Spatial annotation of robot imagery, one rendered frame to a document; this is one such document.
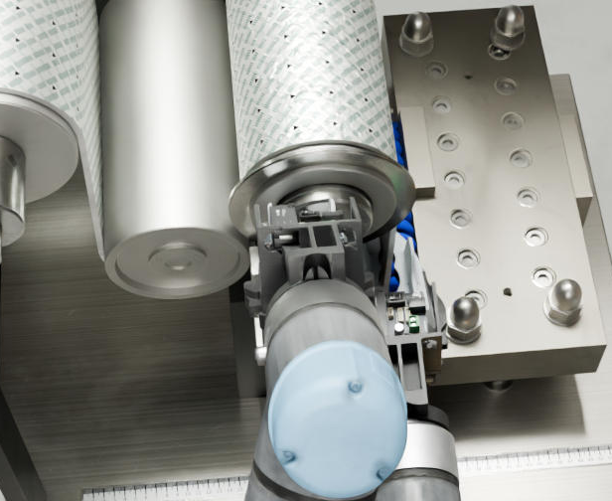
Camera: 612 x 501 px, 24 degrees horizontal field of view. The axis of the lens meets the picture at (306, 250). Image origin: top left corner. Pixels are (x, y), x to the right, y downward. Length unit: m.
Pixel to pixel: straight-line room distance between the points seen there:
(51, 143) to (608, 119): 1.83
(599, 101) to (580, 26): 0.18
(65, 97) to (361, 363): 0.36
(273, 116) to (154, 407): 0.43
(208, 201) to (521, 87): 0.44
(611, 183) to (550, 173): 1.26
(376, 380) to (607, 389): 0.71
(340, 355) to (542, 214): 0.63
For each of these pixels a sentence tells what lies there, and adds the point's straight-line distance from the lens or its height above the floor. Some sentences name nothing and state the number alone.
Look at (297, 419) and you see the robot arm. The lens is 0.78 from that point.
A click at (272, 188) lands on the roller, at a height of 1.29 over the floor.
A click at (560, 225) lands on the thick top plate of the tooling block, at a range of 1.40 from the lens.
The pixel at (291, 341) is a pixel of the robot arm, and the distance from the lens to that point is 0.84.
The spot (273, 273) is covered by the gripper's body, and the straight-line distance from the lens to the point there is 0.98.
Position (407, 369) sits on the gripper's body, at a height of 1.16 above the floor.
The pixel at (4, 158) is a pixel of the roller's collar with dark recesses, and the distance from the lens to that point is 1.05.
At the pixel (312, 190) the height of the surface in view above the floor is 1.29.
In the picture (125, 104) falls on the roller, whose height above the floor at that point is 1.22.
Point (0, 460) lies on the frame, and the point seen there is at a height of 1.10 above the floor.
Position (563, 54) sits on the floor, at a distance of 2.85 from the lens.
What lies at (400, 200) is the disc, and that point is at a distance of 1.14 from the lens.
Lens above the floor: 2.21
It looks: 60 degrees down
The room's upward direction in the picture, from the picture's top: straight up
